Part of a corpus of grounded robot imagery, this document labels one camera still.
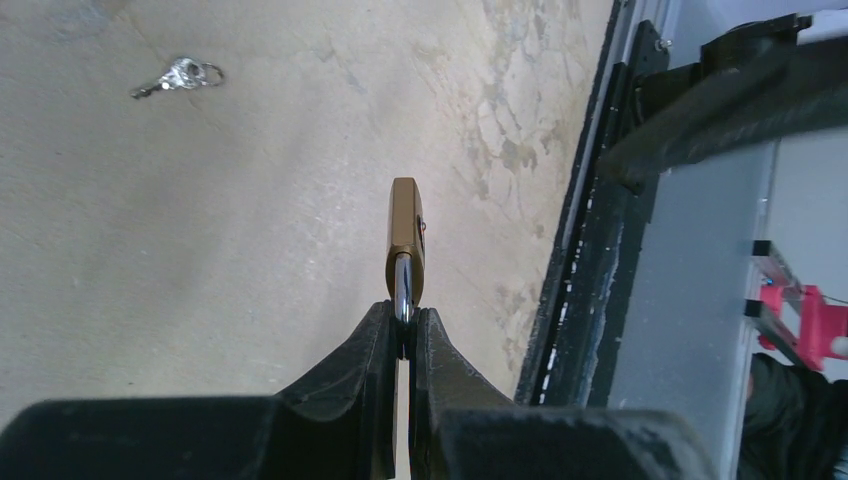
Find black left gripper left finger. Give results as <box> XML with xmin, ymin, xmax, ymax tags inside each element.
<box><xmin>1</xmin><ymin>302</ymin><xmax>398</xmax><ymax>479</ymax></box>

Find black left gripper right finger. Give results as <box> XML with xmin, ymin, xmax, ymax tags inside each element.
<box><xmin>408</xmin><ymin>308</ymin><xmax>717</xmax><ymax>479</ymax></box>

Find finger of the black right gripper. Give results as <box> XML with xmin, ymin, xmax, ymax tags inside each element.
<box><xmin>596</xmin><ymin>13</ymin><xmax>847</xmax><ymax>192</ymax></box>

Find small padlock keys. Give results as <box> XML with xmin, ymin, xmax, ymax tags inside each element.
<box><xmin>130</xmin><ymin>56</ymin><xmax>226</xmax><ymax>100</ymax></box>

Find aluminium frame rail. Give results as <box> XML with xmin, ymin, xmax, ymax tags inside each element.
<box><xmin>609</xmin><ymin>0</ymin><xmax>848</xmax><ymax>480</ymax></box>

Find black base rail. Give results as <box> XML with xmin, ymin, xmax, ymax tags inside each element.
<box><xmin>514</xmin><ymin>1</ymin><xmax>681</xmax><ymax>406</ymax></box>

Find small brass padlock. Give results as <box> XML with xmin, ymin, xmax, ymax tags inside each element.
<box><xmin>385</xmin><ymin>177</ymin><xmax>426</xmax><ymax>325</ymax></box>

